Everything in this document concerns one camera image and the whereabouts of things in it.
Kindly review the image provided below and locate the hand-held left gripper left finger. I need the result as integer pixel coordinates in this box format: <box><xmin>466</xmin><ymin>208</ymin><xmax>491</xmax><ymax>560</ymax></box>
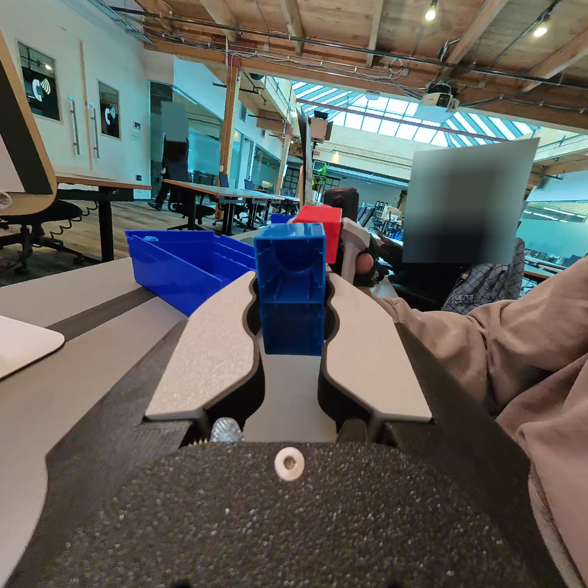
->
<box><xmin>144</xmin><ymin>270</ymin><xmax>267</xmax><ymax>437</ymax></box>

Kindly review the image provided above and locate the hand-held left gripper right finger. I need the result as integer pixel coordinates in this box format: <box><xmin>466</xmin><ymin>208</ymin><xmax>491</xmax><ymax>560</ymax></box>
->
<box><xmin>317</xmin><ymin>272</ymin><xmax>433</xmax><ymax>437</ymax></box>

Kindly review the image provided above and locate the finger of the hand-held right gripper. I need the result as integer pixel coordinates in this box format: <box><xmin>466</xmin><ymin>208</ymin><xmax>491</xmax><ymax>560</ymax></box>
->
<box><xmin>339</xmin><ymin>218</ymin><xmax>372</xmax><ymax>286</ymax></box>

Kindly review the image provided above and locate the red one-stud mega block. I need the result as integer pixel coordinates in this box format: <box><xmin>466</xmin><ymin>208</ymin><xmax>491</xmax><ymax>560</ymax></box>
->
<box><xmin>293</xmin><ymin>205</ymin><xmax>344</xmax><ymax>266</ymax></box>

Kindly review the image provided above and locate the blue two-stud mega block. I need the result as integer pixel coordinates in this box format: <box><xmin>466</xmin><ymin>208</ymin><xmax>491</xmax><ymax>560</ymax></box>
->
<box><xmin>253</xmin><ymin>222</ymin><xmax>328</xmax><ymax>357</ymax></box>

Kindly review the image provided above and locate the person's right forearm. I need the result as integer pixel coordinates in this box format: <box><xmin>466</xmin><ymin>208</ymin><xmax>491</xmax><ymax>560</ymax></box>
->
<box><xmin>374</xmin><ymin>255</ymin><xmax>588</xmax><ymax>416</ymax></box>

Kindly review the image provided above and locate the long wooden desk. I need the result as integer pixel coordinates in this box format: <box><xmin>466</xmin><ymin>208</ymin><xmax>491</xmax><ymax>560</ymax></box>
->
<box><xmin>163</xmin><ymin>179</ymin><xmax>300</xmax><ymax>237</ymax></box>

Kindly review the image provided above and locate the ceiling-mounted projector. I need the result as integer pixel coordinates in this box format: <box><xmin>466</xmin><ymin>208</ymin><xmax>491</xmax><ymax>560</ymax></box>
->
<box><xmin>420</xmin><ymin>82</ymin><xmax>461</xmax><ymax>112</ymax></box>

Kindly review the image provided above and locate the wooden pillar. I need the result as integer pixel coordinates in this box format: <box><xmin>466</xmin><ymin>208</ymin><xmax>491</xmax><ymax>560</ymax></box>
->
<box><xmin>220</xmin><ymin>66</ymin><xmax>240</xmax><ymax>184</ymax></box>

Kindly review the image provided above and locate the black office chair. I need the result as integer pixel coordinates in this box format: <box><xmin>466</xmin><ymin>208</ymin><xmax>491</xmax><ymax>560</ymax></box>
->
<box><xmin>166</xmin><ymin>184</ymin><xmax>217</xmax><ymax>230</ymax></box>
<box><xmin>0</xmin><ymin>198</ymin><xmax>99</xmax><ymax>276</ymax></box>

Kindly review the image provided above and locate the wooden desk with black legs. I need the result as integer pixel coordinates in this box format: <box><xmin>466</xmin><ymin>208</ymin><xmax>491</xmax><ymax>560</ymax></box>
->
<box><xmin>54</xmin><ymin>172</ymin><xmax>152</xmax><ymax>263</ymax></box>

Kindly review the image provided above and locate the white door with phone sign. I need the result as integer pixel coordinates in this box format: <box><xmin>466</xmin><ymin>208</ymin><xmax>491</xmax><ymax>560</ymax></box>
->
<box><xmin>11</xmin><ymin>28</ymin><xmax>85</xmax><ymax>177</ymax></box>
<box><xmin>87</xmin><ymin>69</ymin><xmax>150</xmax><ymax>184</ymax></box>

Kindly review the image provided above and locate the wooden sign board with paper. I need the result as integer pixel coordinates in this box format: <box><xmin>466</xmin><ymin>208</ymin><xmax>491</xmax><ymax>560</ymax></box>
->
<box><xmin>0</xmin><ymin>28</ymin><xmax>58</xmax><ymax>217</ymax></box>

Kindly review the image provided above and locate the black pole with camera box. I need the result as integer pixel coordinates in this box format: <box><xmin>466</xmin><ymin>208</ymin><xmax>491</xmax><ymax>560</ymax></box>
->
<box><xmin>296</xmin><ymin>109</ymin><xmax>334</xmax><ymax>205</ymax></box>

